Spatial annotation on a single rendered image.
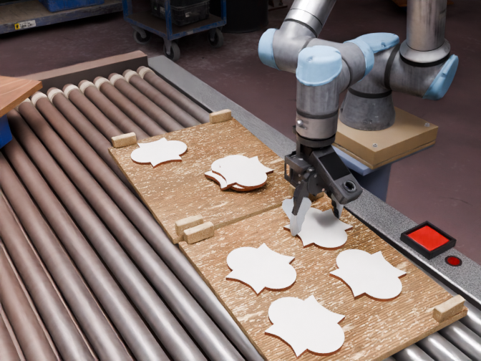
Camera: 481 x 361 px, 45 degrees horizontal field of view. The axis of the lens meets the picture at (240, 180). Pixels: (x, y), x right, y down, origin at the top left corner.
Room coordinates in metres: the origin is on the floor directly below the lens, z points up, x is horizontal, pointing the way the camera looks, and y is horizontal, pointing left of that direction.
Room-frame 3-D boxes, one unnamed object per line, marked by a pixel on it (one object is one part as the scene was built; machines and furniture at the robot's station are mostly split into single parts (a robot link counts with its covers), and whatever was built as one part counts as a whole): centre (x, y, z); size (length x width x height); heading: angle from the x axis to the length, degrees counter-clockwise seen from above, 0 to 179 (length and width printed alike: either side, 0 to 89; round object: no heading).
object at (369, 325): (0.80, -0.13, 0.93); 0.41 x 0.35 x 0.02; 30
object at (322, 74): (0.95, -0.14, 1.24); 0.09 x 0.08 x 0.11; 143
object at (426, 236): (0.90, -0.37, 0.92); 0.06 x 0.06 x 0.01; 33
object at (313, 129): (0.95, -0.14, 1.16); 0.08 x 0.08 x 0.05
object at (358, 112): (1.44, -0.35, 0.97); 0.15 x 0.15 x 0.10
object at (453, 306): (0.69, -0.34, 0.95); 0.06 x 0.02 x 0.03; 120
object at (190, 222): (0.93, 0.10, 0.95); 0.06 x 0.02 x 0.03; 118
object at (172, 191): (1.16, 0.08, 0.93); 0.41 x 0.35 x 0.02; 28
